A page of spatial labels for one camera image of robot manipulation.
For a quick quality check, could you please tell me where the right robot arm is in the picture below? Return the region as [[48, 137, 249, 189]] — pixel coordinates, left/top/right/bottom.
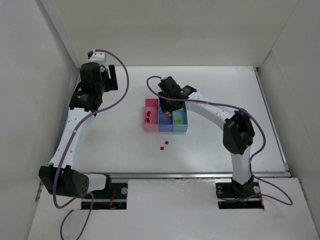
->
[[158, 76, 255, 192]]

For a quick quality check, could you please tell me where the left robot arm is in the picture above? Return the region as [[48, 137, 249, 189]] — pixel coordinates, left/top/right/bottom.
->
[[38, 62, 118, 199]]

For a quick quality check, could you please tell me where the pink container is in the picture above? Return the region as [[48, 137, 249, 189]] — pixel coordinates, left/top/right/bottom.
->
[[143, 98, 159, 132]]

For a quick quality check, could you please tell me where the light blue container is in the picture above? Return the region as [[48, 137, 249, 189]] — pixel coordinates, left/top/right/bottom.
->
[[172, 109, 188, 133]]

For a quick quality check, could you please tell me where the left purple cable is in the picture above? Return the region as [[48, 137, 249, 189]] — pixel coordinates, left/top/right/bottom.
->
[[51, 49, 130, 240]]

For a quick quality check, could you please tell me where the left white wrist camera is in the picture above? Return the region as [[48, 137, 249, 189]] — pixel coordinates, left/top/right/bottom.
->
[[87, 49, 107, 67]]

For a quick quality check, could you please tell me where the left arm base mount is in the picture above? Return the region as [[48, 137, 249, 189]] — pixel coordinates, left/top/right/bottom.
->
[[92, 182, 128, 210]]

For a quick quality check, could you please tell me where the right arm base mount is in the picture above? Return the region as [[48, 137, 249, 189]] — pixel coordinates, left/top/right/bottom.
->
[[215, 181, 265, 210]]

